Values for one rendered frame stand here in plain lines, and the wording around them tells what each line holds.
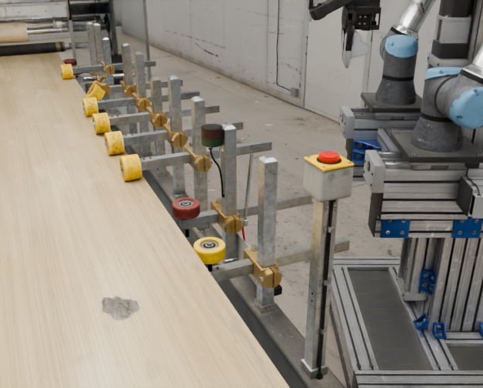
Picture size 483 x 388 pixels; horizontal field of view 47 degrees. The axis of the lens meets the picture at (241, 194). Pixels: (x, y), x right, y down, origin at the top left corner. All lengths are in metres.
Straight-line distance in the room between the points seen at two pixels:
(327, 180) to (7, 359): 0.68
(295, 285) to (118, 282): 1.68
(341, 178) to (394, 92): 1.13
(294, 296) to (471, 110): 1.52
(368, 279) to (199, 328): 1.53
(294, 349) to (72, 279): 0.55
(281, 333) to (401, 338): 0.92
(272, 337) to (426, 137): 0.74
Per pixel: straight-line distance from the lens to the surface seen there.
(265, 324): 1.46
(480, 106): 1.56
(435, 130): 1.70
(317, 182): 1.05
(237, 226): 1.60
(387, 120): 2.17
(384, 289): 2.52
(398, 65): 2.14
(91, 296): 1.26
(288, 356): 1.37
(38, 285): 1.33
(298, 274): 2.94
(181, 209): 1.58
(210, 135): 1.48
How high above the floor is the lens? 1.61
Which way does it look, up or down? 25 degrees down
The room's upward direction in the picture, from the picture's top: straight up
